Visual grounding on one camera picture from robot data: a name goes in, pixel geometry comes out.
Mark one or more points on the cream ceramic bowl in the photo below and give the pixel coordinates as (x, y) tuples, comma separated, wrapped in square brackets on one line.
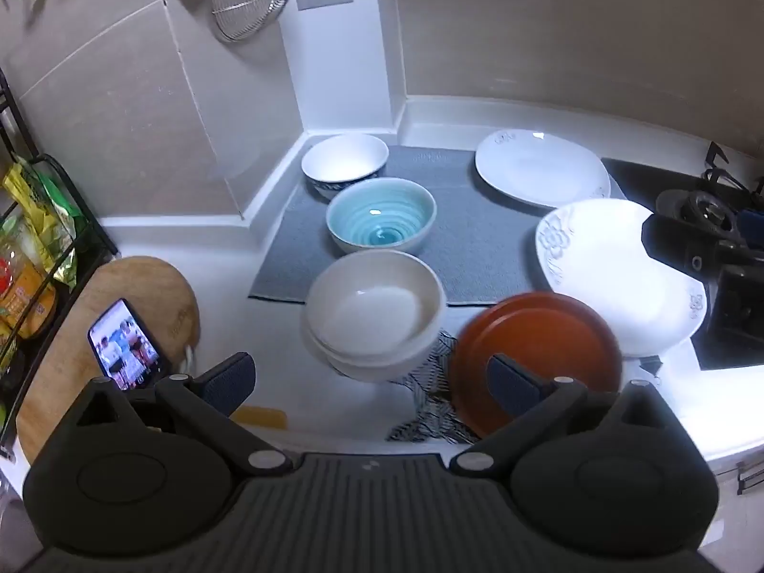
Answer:
[(373, 304), (364, 370)]

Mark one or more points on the black white striped cloth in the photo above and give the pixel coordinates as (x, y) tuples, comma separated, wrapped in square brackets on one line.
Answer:
[(433, 412)]

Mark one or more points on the white bowl with blue pattern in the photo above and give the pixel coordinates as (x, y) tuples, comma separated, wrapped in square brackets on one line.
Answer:
[(343, 158)]

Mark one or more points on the white flower embossed plate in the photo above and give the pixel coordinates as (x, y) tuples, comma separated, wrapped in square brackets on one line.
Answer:
[(597, 262)]

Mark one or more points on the grey drying mat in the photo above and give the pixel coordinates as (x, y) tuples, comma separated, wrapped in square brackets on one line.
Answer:
[(477, 239)]

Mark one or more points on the yellow plastic scraper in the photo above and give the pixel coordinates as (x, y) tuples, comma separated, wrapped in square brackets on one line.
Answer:
[(259, 418)]

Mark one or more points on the white round plate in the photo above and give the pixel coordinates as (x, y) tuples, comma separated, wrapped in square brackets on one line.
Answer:
[(540, 167)]

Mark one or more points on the yellow green snack packet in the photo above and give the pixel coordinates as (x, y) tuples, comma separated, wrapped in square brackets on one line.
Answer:
[(45, 209)]

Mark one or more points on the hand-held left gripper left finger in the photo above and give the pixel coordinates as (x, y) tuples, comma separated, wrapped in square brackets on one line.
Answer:
[(230, 381)]

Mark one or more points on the wooden cutting board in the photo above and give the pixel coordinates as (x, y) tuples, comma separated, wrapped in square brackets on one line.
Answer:
[(143, 286)]

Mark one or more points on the black metal rack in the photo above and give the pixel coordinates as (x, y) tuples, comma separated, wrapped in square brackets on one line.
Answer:
[(89, 215)]

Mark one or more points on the brown round plate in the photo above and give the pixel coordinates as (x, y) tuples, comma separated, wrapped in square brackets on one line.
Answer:
[(537, 334)]

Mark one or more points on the orange yellow snack packet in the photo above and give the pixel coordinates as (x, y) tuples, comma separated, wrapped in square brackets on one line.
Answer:
[(27, 304)]

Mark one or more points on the black smartphone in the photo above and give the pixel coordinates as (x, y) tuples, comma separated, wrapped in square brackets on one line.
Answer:
[(124, 346)]

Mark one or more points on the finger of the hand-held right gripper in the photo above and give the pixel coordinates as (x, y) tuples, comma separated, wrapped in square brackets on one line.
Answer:
[(680, 245)]

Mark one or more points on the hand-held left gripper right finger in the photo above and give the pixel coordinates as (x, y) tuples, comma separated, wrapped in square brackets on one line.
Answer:
[(512, 382)]

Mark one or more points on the teal glazed bowl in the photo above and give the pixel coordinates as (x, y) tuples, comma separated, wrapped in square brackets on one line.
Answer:
[(382, 218)]

